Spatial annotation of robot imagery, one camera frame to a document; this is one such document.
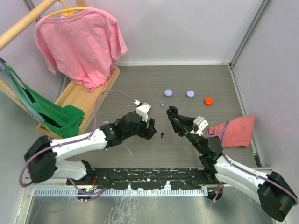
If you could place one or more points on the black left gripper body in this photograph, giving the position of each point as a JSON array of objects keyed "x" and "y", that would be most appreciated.
[{"x": 141, "y": 130}]

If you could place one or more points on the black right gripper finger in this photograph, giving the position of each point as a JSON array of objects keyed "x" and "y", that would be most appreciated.
[
  {"x": 176, "y": 125},
  {"x": 184, "y": 120}
]

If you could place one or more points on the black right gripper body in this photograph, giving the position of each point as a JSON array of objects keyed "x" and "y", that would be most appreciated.
[{"x": 189, "y": 129}]

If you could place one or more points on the black earbud charging case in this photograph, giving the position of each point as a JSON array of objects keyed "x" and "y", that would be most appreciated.
[{"x": 172, "y": 111}]

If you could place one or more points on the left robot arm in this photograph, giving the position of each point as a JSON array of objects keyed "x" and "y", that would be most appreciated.
[{"x": 49, "y": 158}]

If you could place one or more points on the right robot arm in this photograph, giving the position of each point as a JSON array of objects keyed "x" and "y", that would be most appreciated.
[{"x": 271, "y": 190}]

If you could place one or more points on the right lilac earbud case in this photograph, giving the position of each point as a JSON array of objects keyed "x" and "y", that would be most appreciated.
[{"x": 190, "y": 94}]

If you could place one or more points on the lilac earbud case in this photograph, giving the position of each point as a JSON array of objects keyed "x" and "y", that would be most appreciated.
[
  {"x": 168, "y": 93},
  {"x": 190, "y": 94}
]

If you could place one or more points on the orange earbud case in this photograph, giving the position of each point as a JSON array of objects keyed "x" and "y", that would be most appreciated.
[{"x": 208, "y": 101}]

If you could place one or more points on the left lilac earbud case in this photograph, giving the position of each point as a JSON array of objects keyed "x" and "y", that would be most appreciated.
[{"x": 168, "y": 93}]

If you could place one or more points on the salmon pink folded cloth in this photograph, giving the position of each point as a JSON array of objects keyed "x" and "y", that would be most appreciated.
[{"x": 239, "y": 132}]

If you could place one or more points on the wooden rack base tray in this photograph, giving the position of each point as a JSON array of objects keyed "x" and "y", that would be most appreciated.
[{"x": 75, "y": 95}]

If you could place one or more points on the green t-shirt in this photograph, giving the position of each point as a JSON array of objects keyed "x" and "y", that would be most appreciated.
[{"x": 63, "y": 121}]

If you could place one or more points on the pink t-shirt on hanger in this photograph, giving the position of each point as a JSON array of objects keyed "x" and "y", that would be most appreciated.
[{"x": 83, "y": 46}]

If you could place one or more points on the grey-blue clothes hanger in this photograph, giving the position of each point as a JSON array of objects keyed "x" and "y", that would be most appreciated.
[{"x": 18, "y": 87}]

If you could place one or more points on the yellow clothes hanger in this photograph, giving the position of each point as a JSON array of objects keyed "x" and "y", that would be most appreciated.
[{"x": 68, "y": 11}]

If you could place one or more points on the wooden hanging rod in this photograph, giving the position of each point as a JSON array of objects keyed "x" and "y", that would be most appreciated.
[{"x": 23, "y": 23}]

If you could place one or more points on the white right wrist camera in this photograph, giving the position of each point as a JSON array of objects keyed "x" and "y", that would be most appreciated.
[{"x": 198, "y": 125}]

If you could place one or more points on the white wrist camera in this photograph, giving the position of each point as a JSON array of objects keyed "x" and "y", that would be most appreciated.
[
  {"x": 144, "y": 110},
  {"x": 198, "y": 125}
]

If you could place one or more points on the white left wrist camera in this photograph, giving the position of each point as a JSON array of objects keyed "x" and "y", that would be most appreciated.
[{"x": 144, "y": 110}]

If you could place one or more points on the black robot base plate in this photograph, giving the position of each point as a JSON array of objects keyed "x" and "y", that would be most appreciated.
[{"x": 149, "y": 178}]

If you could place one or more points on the grey slotted cable duct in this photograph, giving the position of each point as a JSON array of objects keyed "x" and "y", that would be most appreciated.
[{"x": 52, "y": 192}]

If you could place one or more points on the aluminium corner frame post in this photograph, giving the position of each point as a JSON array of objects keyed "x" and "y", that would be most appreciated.
[{"x": 256, "y": 19}]

